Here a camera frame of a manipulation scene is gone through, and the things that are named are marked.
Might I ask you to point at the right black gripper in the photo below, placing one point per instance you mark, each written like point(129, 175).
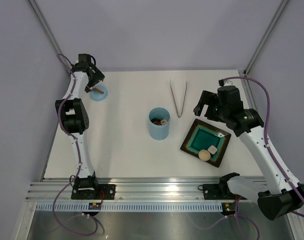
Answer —
point(207, 97)

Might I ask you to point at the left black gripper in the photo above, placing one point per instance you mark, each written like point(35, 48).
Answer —
point(98, 77)

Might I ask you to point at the blue container lid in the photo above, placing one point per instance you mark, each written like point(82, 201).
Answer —
point(99, 93)

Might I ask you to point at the metal tongs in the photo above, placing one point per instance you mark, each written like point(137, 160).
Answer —
point(179, 103)

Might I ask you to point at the blue cylindrical lunch container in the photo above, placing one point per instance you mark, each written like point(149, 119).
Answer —
point(159, 132)

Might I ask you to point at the red food piece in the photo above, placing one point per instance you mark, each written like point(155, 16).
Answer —
point(157, 123)

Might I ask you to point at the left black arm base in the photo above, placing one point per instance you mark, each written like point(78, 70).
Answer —
point(101, 192)

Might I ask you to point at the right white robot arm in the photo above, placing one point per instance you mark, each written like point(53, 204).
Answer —
point(284, 193)

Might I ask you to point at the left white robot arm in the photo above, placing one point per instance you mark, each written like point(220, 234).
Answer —
point(74, 122)

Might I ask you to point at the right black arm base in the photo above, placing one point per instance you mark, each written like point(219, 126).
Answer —
point(212, 192)

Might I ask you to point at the black square teal plate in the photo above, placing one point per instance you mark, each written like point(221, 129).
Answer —
point(202, 136)

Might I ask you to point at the white rice roll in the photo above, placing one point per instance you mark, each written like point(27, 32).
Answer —
point(212, 149)

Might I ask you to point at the steamed bun lower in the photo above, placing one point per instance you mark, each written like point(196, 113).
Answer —
point(204, 155)

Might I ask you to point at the right aluminium frame post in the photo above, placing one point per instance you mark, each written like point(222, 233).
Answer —
point(267, 35)

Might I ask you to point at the aluminium frame post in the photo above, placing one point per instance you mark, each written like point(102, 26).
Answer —
point(267, 35)
point(40, 17)

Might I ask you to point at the left aluminium frame post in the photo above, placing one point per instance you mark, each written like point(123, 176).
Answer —
point(40, 17)

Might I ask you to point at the aluminium mounting rail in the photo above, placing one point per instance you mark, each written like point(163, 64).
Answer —
point(153, 189)

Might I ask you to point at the white slotted cable duct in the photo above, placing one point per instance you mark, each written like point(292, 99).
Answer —
point(152, 207)

